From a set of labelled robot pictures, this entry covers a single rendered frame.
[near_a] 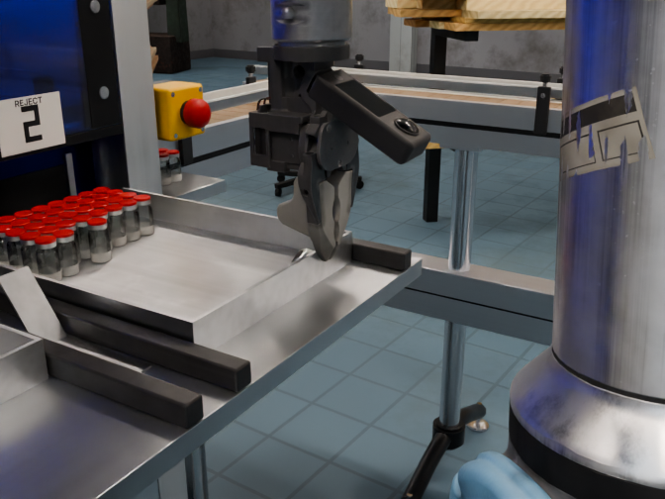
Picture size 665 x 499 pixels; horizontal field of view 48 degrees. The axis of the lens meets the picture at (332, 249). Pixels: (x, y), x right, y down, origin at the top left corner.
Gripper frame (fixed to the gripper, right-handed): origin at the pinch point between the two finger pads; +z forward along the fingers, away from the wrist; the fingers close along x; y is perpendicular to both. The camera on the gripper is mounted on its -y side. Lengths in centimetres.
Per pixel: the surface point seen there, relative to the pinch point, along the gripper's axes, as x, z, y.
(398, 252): -6.2, 1.6, -4.3
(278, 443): -75, 91, 63
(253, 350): 16.1, 3.5, -2.0
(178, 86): -16.9, -11.8, 34.8
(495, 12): -236, -11, 68
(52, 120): 4.3, -10.7, 34.7
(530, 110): -82, -1, 5
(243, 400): 21.6, 4.4, -5.1
